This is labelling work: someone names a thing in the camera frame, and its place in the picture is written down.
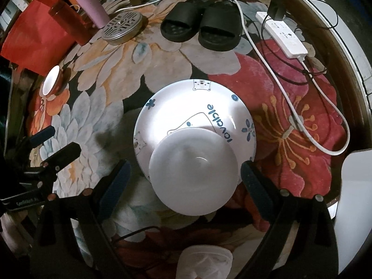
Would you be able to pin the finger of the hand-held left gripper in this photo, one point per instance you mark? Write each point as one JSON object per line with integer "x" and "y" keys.
{"x": 64, "y": 155}
{"x": 42, "y": 137}

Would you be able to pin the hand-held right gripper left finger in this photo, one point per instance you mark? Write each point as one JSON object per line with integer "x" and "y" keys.
{"x": 116, "y": 186}

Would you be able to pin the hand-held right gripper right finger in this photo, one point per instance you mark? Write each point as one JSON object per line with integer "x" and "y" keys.
{"x": 255, "y": 189}

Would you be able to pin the white bear print plate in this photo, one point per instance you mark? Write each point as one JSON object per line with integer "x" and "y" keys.
{"x": 180, "y": 104}

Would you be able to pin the crumpled white tissue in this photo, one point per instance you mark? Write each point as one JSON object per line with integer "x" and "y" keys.
{"x": 203, "y": 261}

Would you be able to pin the red paper bag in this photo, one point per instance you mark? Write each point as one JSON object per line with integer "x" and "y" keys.
{"x": 32, "y": 43}

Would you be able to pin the white rounded object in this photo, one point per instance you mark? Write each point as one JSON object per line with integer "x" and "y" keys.
{"x": 357, "y": 209}

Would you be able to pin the red translucent cup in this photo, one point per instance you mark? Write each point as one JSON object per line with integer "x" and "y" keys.
{"x": 69, "y": 23}

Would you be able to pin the perforated metal tin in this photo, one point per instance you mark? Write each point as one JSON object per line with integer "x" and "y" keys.
{"x": 120, "y": 27}

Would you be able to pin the pink thermos bottle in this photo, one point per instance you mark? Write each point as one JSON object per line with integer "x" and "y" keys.
{"x": 93, "y": 8}

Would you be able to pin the white power strip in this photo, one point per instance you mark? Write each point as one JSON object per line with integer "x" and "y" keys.
{"x": 286, "y": 36}

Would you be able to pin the black slipper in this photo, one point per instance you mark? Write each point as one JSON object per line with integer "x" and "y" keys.
{"x": 181, "y": 21}
{"x": 221, "y": 26}

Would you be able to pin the black power adapter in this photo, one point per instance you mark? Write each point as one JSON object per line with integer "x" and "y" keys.
{"x": 276, "y": 7}

